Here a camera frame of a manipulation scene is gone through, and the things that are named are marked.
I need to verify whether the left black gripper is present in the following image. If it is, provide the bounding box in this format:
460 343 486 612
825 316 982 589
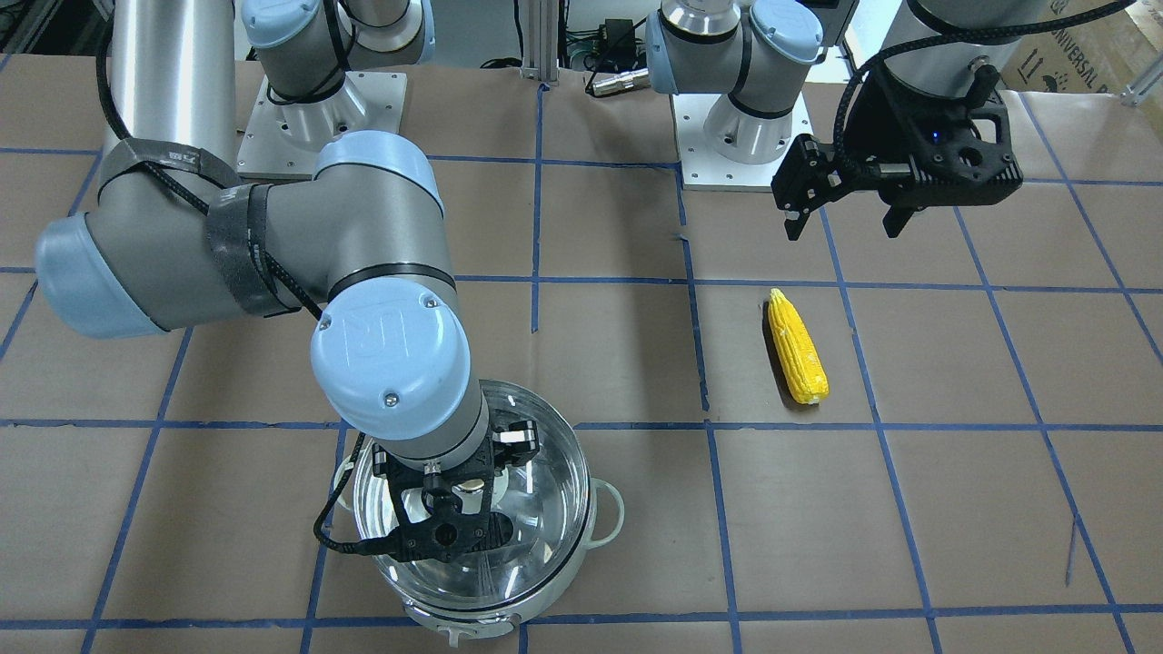
770 64 1022 242

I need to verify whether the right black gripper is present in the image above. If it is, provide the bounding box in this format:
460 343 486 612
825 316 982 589
371 420 540 562

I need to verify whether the glass pot lid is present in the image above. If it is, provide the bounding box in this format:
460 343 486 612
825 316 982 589
354 381 599 638

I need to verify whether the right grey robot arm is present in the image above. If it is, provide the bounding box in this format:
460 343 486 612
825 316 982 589
35 1 540 562

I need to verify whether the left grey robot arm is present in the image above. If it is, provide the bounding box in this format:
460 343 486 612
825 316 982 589
645 1 1036 241

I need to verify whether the yellow corn cob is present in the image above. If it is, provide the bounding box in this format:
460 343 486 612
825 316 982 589
768 287 830 405

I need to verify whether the cardboard box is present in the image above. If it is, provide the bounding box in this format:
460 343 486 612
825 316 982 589
1003 1 1162 93

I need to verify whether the black power adapter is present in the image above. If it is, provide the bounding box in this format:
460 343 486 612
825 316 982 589
598 17 640 57

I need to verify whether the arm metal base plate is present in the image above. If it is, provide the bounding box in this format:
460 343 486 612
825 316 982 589
235 72 408 182
671 93 811 192

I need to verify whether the silver cable connector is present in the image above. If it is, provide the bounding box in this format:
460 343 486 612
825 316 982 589
585 67 651 98

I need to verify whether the aluminium frame post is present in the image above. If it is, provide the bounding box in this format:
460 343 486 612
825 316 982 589
518 1 564 87

